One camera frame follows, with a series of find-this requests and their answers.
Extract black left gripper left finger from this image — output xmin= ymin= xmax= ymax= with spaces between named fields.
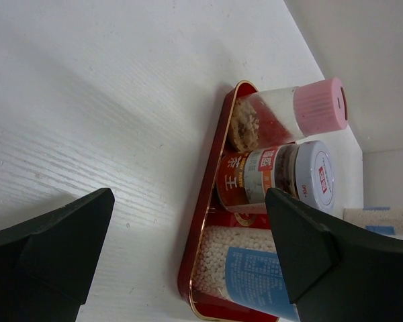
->
xmin=0 ymin=188 xmax=115 ymax=321

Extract jar with grey lid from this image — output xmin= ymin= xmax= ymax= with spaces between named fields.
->
xmin=216 ymin=140 xmax=334 ymax=214

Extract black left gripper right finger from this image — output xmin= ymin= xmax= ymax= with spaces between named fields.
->
xmin=265 ymin=188 xmax=403 ymax=321

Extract pink cap shaker bottle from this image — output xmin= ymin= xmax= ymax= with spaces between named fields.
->
xmin=228 ymin=77 xmax=348 ymax=152

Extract red rectangular tray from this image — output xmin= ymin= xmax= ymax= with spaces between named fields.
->
xmin=177 ymin=80 xmax=279 ymax=321

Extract tall bottle blue label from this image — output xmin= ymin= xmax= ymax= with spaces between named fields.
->
xmin=193 ymin=225 xmax=300 ymax=321
xmin=343 ymin=207 xmax=403 ymax=236

